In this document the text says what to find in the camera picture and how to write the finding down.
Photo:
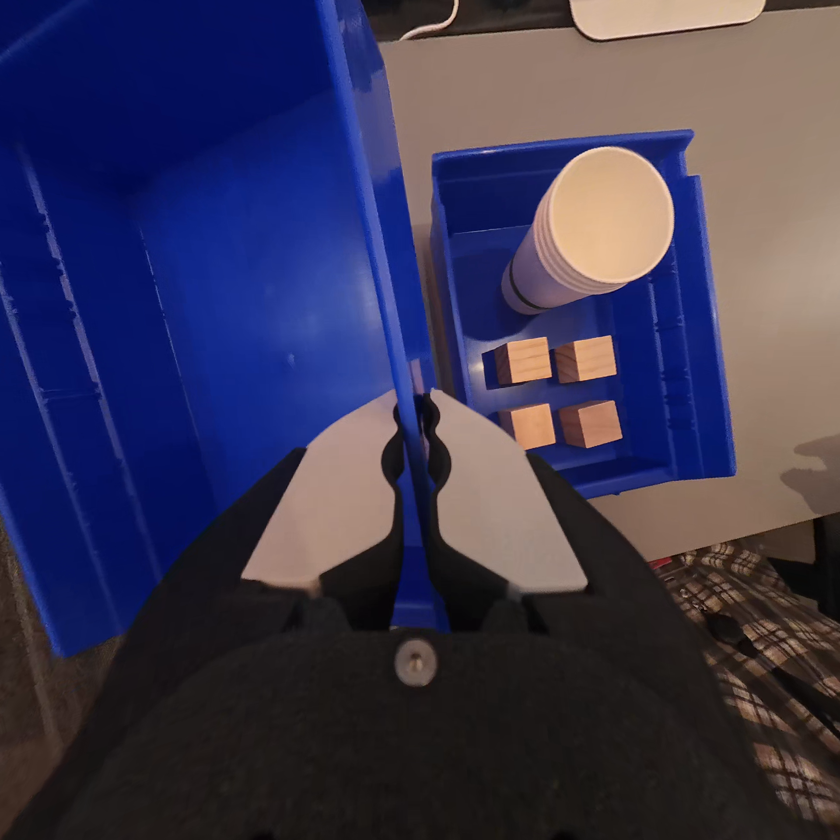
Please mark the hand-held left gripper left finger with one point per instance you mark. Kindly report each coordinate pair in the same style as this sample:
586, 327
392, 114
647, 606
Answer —
328, 512

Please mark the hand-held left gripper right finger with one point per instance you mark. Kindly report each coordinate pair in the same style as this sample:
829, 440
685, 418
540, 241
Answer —
505, 518

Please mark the wooden cube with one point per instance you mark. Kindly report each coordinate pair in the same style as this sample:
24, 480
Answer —
590, 425
586, 359
525, 361
535, 426

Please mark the blue plastic bin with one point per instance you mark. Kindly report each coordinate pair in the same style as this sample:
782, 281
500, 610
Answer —
229, 295
663, 394

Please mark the white document stand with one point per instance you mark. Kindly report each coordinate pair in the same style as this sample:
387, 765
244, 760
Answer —
656, 16

